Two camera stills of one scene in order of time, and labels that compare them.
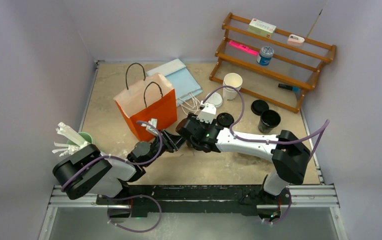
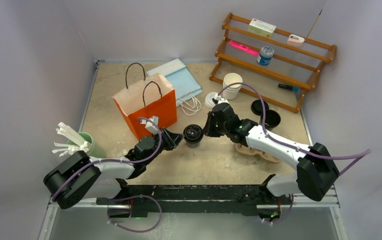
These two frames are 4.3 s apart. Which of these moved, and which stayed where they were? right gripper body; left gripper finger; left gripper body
Moved: right gripper body
Stayed: left gripper body; left gripper finger
